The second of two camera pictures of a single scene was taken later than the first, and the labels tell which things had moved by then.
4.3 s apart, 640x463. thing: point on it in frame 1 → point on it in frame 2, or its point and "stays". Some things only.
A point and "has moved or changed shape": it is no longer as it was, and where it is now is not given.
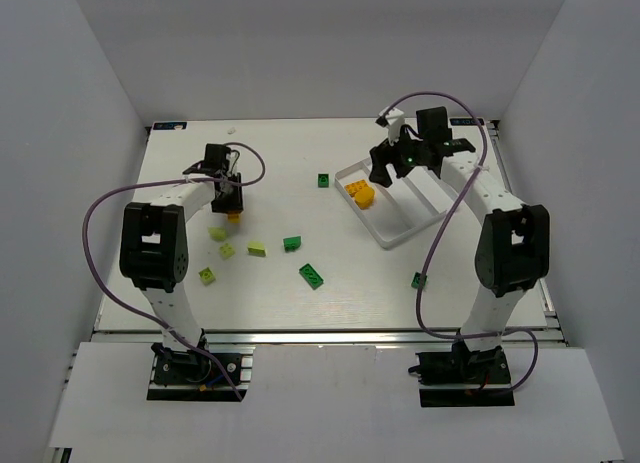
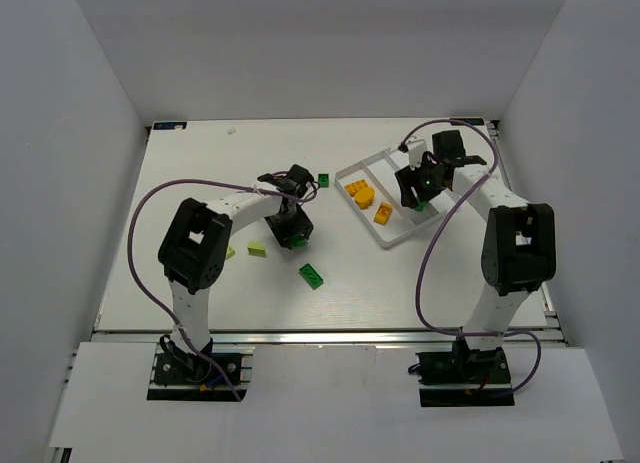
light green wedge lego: x=257 y=248 stays
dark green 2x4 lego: x=311 y=276 stays
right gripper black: x=386 y=158 → x=411 y=191
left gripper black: x=228 y=203 → x=290 y=228
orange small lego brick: x=234 y=218 has moved or changed shape
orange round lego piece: x=364 y=197 stays
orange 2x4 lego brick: x=354 y=186 stays
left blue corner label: x=168 y=125 stays
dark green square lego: x=323 y=180 stays
